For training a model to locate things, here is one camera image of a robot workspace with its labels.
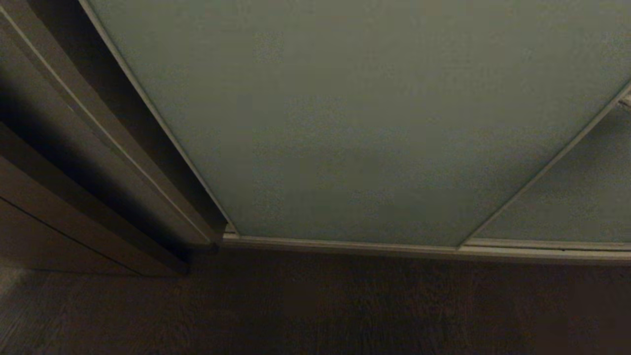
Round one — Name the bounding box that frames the frosted glass sliding wardrobe door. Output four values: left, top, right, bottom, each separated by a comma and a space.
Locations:
79, 0, 631, 248
474, 89, 631, 245

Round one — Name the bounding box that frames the metal floor track rail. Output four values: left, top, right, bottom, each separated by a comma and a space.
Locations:
223, 233, 631, 267

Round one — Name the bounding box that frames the brown wooden wardrobe frame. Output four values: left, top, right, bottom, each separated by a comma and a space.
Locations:
0, 0, 228, 277

